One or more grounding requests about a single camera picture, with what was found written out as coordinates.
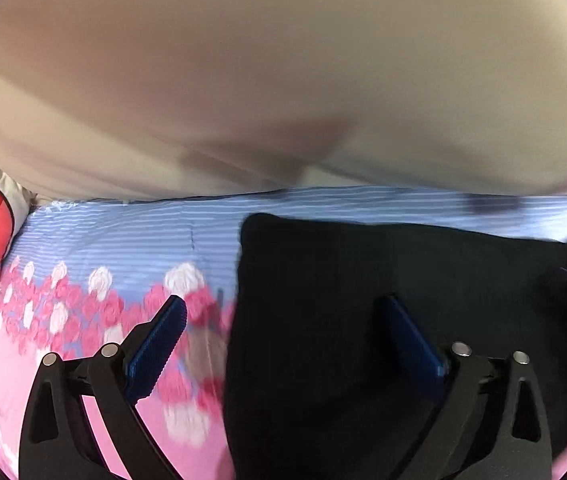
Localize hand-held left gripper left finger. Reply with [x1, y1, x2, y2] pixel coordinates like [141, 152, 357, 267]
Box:
[17, 294, 188, 480]

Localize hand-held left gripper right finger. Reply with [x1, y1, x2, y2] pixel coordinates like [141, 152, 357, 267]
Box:
[373, 294, 554, 480]

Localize black pants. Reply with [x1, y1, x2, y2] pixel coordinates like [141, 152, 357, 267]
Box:
[223, 212, 567, 480]

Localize pink floral bedsheet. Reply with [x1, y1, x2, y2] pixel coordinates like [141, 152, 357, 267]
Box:
[0, 185, 567, 480]

